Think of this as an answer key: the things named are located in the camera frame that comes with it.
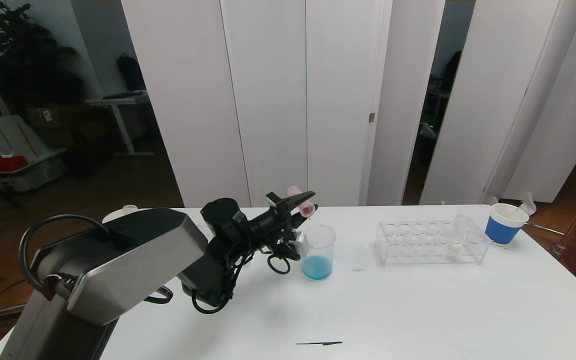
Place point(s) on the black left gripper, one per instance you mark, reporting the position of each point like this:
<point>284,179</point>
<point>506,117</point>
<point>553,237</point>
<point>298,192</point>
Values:
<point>276,204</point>

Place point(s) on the test tube with red liquid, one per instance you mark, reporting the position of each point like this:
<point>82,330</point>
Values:
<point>309,210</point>

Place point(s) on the test tube with blue liquid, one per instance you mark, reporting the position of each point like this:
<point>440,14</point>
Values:
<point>129,207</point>

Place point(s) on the clear conical test tube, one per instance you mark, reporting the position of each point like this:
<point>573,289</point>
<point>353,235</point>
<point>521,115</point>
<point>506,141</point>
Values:
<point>523,205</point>

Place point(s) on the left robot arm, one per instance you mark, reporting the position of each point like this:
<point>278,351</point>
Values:
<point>133,260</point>

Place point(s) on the clear plastic beaker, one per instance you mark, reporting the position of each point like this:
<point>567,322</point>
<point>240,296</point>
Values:
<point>320,267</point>

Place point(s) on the test tube with yellowish liquid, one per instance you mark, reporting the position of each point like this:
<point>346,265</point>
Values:
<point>457,247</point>

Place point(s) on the white folding screen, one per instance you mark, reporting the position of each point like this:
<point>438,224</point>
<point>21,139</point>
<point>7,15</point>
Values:
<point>268,100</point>
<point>493,100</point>

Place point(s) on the blue white paper cup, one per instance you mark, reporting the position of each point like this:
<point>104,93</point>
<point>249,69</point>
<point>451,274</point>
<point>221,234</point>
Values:
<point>500,231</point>
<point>118,216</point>

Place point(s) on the dark office chair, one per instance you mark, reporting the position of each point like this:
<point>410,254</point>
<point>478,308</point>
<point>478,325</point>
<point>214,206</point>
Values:
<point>452,70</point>

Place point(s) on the white desk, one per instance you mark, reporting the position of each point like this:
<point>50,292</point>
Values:
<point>118,97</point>

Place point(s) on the black backpack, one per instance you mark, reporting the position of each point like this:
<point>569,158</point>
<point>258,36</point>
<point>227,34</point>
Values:
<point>130,72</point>

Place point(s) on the brown cardboard box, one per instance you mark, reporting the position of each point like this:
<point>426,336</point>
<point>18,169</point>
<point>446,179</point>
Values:
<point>50,122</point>

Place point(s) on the white machine base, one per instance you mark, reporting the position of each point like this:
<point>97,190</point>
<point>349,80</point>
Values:
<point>33,172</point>

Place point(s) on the green potted plant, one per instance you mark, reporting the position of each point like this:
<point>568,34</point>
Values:
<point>23,50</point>

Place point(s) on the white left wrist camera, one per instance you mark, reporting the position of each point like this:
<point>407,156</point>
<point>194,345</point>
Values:
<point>302,244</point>

